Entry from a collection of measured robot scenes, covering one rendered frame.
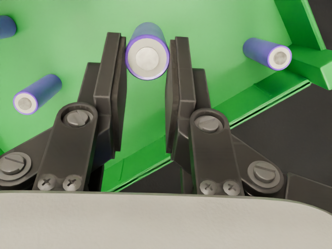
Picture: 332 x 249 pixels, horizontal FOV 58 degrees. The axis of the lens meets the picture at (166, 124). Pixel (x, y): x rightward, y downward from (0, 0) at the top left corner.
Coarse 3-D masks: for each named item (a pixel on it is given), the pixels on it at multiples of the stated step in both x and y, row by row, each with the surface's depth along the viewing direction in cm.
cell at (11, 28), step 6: (0, 18) 24; (6, 18) 25; (0, 24) 23; (6, 24) 24; (12, 24) 25; (0, 30) 23; (6, 30) 24; (12, 30) 25; (0, 36) 23; (6, 36) 25
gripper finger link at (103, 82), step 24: (120, 48) 11; (96, 72) 11; (120, 72) 10; (96, 96) 9; (120, 96) 11; (120, 120) 11; (24, 144) 9; (96, 144) 9; (120, 144) 11; (0, 168) 8; (24, 168) 8; (96, 168) 10
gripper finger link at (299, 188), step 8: (288, 176) 9; (296, 176) 9; (288, 184) 9; (296, 184) 9; (304, 184) 9; (312, 184) 9; (320, 184) 9; (280, 192) 9; (288, 192) 9; (296, 192) 9; (304, 192) 9; (312, 192) 9; (320, 192) 9; (328, 192) 9; (296, 200) 8; (304, 200) 8; (312, 200) 8; (320, 200) 8; (328, 200) 8; (328, 208) 8
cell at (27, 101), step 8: (40, 80) 25; (48, 80) 26; (56, 80) 27; (24, 88) 23; (32, 88) 22; (40, 88) 23; (48, 88) 24; (56, 88) 26; (16, 96) 22; (24, 96) 22; (32, 96) 22; (40, 96) 23; (48, 96) 24; (16, 104) 22; (24, 104) 22; (32, 104) 22; (40, 104) 22; (24, 112) 22; (32, 112) 22
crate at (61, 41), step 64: (0, 0) 25; (64, 0) 25; (128, 0) 26; (192, 0) 26; (256, 0) 26; (0, 64) 27; (64, 64) 27; (192, 64) 28; (256, 64) 28; (320, 64) 21; (0, 128) 29; (128, 128) 30
